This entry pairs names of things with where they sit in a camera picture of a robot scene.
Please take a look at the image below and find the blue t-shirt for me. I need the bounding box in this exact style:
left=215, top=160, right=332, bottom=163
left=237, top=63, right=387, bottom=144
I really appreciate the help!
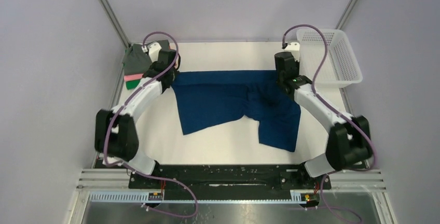
left=172, top=70, right=301, bottom=152

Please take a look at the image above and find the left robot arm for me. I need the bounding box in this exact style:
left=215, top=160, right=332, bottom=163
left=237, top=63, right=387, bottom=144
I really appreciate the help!
left=94, top=49, right=180, bottom=188

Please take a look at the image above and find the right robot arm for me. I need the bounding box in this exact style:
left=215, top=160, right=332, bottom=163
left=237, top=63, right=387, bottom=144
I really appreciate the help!
left=274, top=51, right=374, bottom=189

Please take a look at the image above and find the grey folded t-shirt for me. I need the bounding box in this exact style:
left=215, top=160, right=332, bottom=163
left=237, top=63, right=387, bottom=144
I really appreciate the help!
left=122, top=39, right=170, bottom=75

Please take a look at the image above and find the pink folded t-shirt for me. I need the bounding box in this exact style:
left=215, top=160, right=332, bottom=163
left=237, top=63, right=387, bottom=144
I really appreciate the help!
left=123, top=74, right=143, bottom=81

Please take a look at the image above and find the green folded t-shirt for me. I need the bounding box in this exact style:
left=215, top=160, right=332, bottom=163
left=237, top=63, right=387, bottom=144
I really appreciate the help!
left=125, top=79, right=140, bottom=90

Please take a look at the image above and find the white perforated plastic basket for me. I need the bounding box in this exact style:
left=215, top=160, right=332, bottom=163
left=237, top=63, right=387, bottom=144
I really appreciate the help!
left=296, top=29, right=363, bottom=88

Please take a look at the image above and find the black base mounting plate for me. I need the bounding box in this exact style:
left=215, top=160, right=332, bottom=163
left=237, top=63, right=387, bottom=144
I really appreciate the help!
left=94, top=159, right=333, bottom=203

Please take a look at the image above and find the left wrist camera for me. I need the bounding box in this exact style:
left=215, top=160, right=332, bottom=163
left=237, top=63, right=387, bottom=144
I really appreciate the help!
left=141, top=41, right=162, bottom=62

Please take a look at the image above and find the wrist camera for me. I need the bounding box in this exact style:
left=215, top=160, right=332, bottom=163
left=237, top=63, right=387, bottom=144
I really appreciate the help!
left=141, top=41, right=162, bottom=62
left=282, top=41, right=301, bottom=61

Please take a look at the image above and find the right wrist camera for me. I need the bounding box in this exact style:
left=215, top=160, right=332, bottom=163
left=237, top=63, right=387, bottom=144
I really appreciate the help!
left=282, top=41, right=301, bottom=61

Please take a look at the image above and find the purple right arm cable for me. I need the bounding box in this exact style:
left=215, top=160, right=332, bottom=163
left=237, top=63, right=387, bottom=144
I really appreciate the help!
left=282, top=24, right=378, bottom=223

